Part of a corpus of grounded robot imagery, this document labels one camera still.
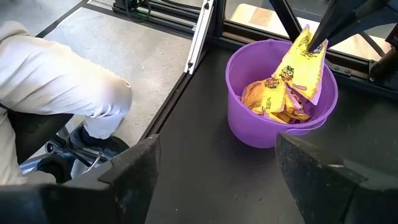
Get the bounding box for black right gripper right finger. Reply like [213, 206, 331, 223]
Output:
[275, 133, 398, 224]

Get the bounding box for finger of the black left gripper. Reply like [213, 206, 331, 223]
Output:
[307, 0, 358, 52]
[323, 0, 398, 47]

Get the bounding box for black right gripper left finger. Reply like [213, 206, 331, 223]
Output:
[0, 134, 162, 224]

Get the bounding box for yellow sour candy pack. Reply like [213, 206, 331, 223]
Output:
[272, 24, 329, 106]
[241, 77, 289, 118]
[264, 90, 312, 124]

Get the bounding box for purple plastic bucket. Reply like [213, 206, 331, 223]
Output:
[225, 39, 339, 149]

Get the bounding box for black office chair base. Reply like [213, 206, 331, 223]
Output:
[6, 108, 131, 186]

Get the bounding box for person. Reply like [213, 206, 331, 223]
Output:
[0, 20, 134, 187]

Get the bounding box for black aluminium table frame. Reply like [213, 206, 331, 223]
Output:
[37, 0, 398, 142]

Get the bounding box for silver frame bracket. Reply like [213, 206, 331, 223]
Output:
[184, 0, 215, 75]

